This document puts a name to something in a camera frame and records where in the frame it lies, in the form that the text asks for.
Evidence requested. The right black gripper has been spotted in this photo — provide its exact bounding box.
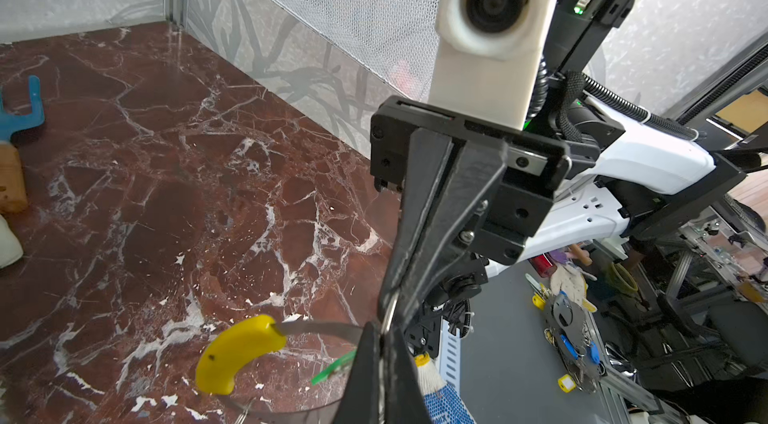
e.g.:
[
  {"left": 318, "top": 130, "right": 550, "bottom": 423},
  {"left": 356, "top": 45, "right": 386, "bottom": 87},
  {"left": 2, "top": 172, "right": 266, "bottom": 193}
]
[{"left": 368, "top": 95, "right": 601, "bottom": 332}]

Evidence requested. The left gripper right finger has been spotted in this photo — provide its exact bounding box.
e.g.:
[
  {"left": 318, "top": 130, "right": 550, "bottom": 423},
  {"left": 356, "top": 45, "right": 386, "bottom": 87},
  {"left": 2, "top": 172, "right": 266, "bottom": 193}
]
[{"left": 381, "top": 321, "right": 431, "bottom": 424}]

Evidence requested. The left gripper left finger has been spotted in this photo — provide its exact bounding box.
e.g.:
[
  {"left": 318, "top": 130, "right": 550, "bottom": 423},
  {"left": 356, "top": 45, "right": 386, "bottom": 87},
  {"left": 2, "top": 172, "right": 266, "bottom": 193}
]
[{"left": 333, "top": 322, "right": 385, "bottom": 424}]

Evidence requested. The metal keyring with yellow tag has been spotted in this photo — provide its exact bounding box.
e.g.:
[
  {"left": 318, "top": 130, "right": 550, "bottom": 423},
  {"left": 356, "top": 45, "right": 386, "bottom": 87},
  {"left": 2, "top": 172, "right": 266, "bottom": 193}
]
[{"left": 194, "top": 288, "right": 400, "bottom": 424}]

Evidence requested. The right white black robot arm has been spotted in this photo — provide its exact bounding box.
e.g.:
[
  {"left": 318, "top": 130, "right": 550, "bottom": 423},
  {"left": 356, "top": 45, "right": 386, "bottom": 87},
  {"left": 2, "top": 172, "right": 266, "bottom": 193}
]
[{"left": 370, "top": 0, "right": 746, "bottom": 334}]

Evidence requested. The blue dotted work glove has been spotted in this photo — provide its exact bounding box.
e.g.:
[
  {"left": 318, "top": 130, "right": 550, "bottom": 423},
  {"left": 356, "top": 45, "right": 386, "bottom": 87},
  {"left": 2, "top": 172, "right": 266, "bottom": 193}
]
[{"left": 414, "top": 354, "right": 475, "bottom": 424}]

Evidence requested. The cream gardening glove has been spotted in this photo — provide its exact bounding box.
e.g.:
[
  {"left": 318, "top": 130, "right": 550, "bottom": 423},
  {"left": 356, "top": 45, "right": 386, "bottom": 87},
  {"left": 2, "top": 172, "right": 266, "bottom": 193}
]
[{"left": 0, "top": 216, "right": 24, "bottom": 269}]

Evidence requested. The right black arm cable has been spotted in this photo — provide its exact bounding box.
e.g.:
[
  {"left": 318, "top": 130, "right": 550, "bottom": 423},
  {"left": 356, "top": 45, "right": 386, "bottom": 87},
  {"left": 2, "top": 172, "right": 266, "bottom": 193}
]
[{"left": 524, "top": 57, "right": 700, "bottom": 143}]

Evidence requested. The white wire mesh basket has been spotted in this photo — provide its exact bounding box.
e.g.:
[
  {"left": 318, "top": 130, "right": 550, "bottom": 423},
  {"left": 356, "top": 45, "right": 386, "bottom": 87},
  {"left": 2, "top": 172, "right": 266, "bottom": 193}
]
[{"left": 272, "top": 0, "right": 439, "bottom": 102}]

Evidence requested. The blue hand rake wooden handle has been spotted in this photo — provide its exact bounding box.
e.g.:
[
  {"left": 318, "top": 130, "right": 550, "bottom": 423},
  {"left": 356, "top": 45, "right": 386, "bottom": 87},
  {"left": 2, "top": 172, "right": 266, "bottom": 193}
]
[{"left": 1, "top": 76, "right": 45, "bottom": 214}]

